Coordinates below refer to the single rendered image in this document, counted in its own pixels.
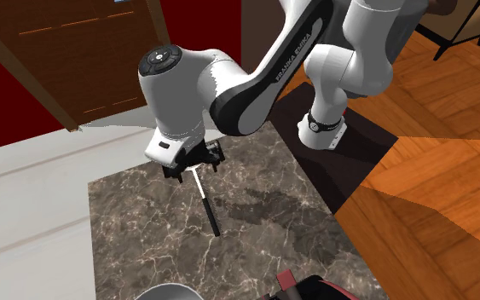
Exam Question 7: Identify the dark robot stand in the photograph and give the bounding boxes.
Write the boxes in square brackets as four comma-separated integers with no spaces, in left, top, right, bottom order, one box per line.
[265,81,400,216]

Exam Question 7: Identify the beige chair with black legs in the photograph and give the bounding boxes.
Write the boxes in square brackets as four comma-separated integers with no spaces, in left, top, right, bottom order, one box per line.
[413,0,480,62]

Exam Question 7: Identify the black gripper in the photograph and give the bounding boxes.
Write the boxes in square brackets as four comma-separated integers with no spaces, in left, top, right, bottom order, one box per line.
[162,140,227,184]

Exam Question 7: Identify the white black-handled kitchen tool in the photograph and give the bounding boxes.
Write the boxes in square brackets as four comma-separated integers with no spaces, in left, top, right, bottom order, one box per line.
[187,163,222,239]

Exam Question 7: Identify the red and black object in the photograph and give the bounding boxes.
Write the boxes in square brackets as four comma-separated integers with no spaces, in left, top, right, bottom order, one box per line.
[259,268,364,300]

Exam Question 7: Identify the grey bowl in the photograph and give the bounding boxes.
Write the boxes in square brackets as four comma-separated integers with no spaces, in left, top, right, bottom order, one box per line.
[134,283,205,300]

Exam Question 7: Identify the brown wooden door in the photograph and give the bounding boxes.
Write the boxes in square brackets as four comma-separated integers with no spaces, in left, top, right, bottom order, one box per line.
[0,0,172,133]

